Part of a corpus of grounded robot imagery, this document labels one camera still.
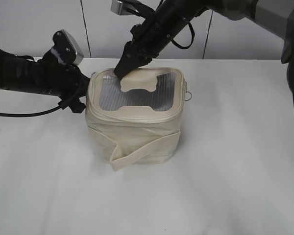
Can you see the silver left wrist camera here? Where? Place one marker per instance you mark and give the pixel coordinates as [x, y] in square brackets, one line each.
[66, 48]

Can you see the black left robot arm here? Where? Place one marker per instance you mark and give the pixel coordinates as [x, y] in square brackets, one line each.
[17, 73]

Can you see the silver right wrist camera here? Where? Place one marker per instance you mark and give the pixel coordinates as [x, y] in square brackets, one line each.
[120, 8]

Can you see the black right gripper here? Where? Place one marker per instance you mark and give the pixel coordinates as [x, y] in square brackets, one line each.
[159, 28]

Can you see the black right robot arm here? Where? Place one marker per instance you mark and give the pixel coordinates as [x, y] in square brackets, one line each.
[276, 16]

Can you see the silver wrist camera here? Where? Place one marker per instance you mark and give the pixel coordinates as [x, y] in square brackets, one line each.
[120, 8]
[66, 48]

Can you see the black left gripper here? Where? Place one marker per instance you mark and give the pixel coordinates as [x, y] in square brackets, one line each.
[65, 81]

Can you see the cream canvas zipper bag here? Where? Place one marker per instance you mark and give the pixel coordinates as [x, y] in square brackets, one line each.
[137, 119]

